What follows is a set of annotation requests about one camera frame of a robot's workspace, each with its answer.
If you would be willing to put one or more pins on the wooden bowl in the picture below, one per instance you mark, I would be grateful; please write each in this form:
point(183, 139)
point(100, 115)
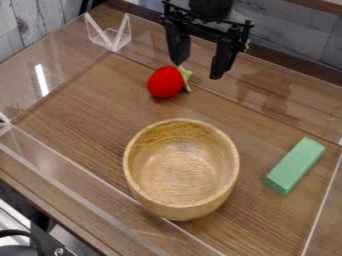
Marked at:
point(181, 164)

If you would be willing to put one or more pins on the green rectangular block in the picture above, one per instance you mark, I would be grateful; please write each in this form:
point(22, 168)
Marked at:
point(291, 168)

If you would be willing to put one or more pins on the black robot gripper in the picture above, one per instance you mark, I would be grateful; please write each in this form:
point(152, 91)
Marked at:
point(211, 20)

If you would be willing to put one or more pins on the clear acrylic corner bracket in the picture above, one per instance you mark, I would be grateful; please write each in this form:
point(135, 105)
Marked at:
point(110, 38)

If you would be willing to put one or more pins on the black metal mount base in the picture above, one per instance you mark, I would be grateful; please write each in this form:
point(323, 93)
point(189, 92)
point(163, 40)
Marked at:
point(50, 245)

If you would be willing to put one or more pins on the red plush strawberry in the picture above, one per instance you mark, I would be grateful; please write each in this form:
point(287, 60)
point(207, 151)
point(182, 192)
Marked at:
point(167, 81)

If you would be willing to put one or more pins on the clear acrylic tray wall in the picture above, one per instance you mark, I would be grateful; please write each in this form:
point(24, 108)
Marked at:
point(76, 102)

